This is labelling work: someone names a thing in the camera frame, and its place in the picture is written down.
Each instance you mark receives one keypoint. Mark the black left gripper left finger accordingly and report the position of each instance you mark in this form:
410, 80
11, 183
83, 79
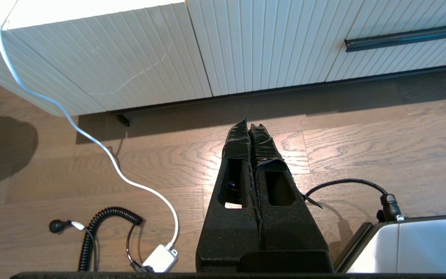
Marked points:
215, 240

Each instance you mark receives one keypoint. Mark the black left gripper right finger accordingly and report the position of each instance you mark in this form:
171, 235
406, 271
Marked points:
292, 240

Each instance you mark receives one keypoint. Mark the white ribbed drawer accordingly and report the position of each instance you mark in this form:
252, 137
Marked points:
285, 46

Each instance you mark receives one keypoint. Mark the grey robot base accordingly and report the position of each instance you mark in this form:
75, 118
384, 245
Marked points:
420, 248

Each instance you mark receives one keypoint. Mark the white TV cabinet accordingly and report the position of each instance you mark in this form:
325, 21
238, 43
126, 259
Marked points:
91, 58

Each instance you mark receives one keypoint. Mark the white power adapter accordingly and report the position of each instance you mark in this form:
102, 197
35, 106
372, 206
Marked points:
160, 259

